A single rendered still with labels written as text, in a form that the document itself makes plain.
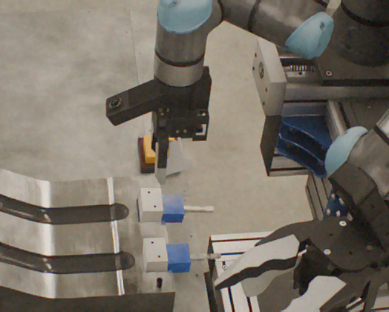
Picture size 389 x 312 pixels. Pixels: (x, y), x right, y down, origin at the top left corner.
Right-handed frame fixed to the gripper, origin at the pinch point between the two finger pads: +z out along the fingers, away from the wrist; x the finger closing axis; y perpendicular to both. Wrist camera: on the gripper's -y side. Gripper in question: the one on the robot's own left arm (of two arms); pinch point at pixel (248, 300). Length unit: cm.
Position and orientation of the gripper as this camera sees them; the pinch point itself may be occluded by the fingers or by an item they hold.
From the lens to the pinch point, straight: 78.8
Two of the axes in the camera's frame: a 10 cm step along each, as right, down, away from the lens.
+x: -5.6, -5.3, 6.3
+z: -8.3, 3.6, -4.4
